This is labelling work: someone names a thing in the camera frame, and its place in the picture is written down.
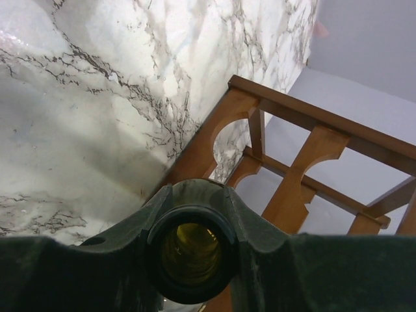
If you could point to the green wine bottle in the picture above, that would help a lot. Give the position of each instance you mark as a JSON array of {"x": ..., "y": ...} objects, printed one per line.
[{"x": 191, "y": 248}]

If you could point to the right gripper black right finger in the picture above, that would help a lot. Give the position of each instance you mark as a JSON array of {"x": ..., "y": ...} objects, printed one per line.
[{"x": 281, "y": 272}]

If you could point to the brown wooden wine rack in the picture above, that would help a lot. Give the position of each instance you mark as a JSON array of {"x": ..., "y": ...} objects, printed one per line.
[{"x": 261, "y": 143}]

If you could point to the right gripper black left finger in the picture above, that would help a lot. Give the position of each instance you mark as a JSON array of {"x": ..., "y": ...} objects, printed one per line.
[{"x": 105, "y": 273}]

